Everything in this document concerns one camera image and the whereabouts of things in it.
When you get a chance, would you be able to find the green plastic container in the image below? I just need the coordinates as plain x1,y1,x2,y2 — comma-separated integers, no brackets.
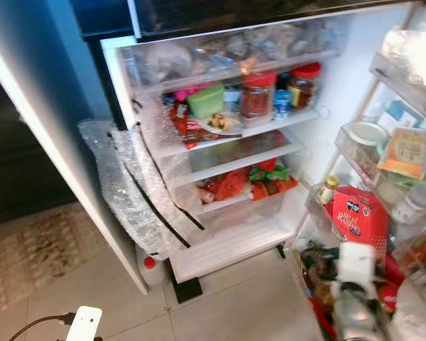
186,84,225,119

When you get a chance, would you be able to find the green snack packet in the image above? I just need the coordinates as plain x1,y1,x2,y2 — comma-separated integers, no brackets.
248,165,290,183

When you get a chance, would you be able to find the small dark jar red lid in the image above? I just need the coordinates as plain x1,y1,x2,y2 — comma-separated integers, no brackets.
288,63,322,109

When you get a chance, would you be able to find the yellow orange packet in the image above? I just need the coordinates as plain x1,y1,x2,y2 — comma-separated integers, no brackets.
378,128,426,180

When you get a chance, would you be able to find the red raisin box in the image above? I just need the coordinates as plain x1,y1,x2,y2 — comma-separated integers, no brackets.
332,186,390,247

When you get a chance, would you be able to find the crumpled clear plastic bag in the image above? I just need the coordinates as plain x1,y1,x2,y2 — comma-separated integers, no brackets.
383,28,426,87

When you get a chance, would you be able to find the red snack packet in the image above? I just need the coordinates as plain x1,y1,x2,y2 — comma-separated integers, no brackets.
213,169,250,200

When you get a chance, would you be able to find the large white bottle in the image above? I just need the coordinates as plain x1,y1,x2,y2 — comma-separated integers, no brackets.
389,278,426,341

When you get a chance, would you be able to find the red sauce packet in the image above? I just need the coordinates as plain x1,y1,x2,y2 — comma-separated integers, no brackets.
170,103,200,147

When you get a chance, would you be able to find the clear chiller tray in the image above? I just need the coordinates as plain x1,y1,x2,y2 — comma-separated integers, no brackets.
121,21,342,93

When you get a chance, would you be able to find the clear crisper drawer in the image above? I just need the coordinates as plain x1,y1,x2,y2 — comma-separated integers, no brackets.
174,160,306,214

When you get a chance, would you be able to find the pink capped bottle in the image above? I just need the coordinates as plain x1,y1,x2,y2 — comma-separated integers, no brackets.
174,89,197,104

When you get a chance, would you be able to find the dark fridge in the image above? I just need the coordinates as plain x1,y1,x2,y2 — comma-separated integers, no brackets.
99,0,426,305

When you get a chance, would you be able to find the glass jar with white lid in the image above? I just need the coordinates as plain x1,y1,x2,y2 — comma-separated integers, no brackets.
348,121,391,147

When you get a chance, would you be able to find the beige patterned floor mat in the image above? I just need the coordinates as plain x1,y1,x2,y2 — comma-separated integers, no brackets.
0,206,100,310

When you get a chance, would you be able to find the small bottle with yellow cap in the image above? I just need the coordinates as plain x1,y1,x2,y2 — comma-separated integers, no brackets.
316,175,341,207

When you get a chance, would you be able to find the white plate with food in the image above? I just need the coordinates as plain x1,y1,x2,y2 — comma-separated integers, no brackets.
199,114,243,136

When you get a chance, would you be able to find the large jar with red lid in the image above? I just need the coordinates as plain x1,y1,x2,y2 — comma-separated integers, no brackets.
241,71,278,121

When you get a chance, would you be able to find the white plastic jar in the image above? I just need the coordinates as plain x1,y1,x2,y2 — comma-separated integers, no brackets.
392,183,426,225

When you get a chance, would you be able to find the dark cabinet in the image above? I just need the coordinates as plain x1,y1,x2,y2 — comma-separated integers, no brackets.
0,82,82,224

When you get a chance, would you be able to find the white fridge door with bins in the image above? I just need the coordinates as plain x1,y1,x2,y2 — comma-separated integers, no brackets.
284,4,426,341

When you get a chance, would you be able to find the bubble wrap sheet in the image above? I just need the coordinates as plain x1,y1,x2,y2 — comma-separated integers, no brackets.
78,119,183,259

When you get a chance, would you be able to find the brown bottle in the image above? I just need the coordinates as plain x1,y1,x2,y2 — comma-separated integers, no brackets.
302,259,338,317

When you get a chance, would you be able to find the bag of red tomatoes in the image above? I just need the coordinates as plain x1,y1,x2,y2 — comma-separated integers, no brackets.
394,227,426,285

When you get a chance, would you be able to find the glass fridge shelf white edge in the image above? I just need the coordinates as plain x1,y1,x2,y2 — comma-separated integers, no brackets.
156,107,322,153
167,131,306,187

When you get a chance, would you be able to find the blue and white carton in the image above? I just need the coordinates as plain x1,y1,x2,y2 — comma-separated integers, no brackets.
380,99,420,132

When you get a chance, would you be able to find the orange snack packet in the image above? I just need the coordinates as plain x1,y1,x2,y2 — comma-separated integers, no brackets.
250,178,300,202

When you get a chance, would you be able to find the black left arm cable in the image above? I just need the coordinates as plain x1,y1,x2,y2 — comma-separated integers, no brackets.
9,313,76,341

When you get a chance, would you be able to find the white jug with red cap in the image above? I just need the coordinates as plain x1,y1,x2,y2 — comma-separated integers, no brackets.
135,245,166,288

